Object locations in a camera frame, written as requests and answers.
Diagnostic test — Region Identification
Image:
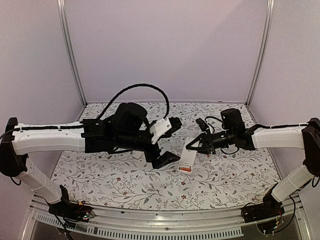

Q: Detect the white battery cover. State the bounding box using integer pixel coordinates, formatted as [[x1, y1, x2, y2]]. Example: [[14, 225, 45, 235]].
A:
[[132, 151, 144, 160]]

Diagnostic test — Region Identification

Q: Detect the white remote control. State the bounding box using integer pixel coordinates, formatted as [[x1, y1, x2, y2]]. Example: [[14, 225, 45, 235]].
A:
[[178, 137, 197, 175]]

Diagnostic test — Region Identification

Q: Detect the front aluminium rail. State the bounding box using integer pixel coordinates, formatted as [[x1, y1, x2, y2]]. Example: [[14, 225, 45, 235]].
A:
[[21, 194, 314, 240]]

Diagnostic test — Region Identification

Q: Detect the aluminium frame post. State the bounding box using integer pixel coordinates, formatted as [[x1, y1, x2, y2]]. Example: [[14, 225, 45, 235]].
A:
[[57, 0, 88, 107], [245, 0, 275, 107]]

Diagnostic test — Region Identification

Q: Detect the right aluminium frame post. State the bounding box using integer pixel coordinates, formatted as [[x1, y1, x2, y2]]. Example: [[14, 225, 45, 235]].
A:
[[245, 0, 275, 107]]

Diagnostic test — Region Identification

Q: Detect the left aluminium frame post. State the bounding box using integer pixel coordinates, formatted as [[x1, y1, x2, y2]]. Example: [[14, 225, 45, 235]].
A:
[[57, 0, 88, 107]]

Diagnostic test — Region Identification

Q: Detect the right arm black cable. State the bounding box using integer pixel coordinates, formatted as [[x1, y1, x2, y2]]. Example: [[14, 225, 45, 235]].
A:
[[204, 115, 241, 155]]

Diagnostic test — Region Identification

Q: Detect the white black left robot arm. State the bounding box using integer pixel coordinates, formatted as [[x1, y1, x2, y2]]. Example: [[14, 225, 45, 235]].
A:
[[0, 102, 182, 223]]

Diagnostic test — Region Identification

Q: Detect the orange AA battery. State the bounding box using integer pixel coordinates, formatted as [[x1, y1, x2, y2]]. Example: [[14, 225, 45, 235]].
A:
[[179, 167, 192, 172]]

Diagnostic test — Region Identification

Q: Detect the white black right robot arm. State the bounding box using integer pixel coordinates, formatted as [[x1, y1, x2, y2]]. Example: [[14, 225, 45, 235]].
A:
[[183, 108, 320, 223]]

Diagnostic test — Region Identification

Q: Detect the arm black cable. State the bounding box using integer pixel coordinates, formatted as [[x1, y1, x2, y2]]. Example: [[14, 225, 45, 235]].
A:
[[99, 83, 171, 121], [204, 115, 241, 155]]

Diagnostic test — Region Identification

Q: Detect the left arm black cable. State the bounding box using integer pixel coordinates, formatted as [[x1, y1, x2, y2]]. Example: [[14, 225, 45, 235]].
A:
[[99, 83, 171, 121]]

